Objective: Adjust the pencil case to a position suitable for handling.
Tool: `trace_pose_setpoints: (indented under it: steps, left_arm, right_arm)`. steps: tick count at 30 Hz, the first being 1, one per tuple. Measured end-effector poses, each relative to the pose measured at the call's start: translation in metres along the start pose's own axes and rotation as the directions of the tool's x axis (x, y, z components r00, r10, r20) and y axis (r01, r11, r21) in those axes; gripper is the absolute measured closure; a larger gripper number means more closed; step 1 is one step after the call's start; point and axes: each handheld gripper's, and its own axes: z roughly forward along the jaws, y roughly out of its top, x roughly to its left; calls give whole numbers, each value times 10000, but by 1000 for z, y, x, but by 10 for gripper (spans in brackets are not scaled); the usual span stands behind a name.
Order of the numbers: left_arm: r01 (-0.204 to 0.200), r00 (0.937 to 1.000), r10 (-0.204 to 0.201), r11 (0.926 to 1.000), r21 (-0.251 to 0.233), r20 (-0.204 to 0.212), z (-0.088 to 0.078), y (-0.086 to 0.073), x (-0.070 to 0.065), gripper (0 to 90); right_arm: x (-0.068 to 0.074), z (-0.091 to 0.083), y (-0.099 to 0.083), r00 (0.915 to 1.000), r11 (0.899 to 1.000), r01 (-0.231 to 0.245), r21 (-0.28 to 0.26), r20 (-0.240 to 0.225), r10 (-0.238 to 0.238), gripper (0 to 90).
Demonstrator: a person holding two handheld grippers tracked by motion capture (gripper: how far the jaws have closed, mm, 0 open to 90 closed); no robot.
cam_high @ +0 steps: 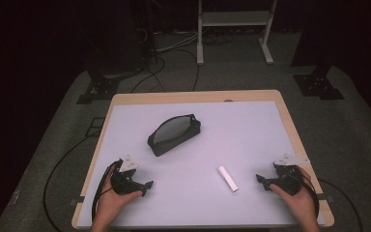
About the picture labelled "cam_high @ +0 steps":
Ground black floor cable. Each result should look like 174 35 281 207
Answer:
43 134 96 232
316 178 365 232
129 47 201 94

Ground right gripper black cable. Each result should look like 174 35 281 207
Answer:
289 172 321 220

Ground black stand base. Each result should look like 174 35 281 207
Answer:
75 57 125 105
292 66 346 102

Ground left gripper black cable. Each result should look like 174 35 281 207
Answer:
91 159 124 222

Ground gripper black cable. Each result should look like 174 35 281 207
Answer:
289 172 321 220
91 159 124 222

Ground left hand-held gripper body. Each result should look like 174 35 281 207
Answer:
110 154 147 196

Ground black open pencil case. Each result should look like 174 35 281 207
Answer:
147 113 202 158

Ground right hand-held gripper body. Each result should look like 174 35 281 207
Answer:
263 153 311 196

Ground white stick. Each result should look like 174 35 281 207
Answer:
217 165 240 193

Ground person's left hand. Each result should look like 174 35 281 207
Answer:
94 165 144 226

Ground white metal stand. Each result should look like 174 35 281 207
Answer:
196 0 278 67

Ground person's right hand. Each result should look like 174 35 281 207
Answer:
269 166 319 226

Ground white floor cables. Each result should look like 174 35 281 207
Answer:
154 31 201 54

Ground wooden table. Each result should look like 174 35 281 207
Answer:
71 89 335 231

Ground white table mat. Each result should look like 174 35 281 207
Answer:
76 101 327 228

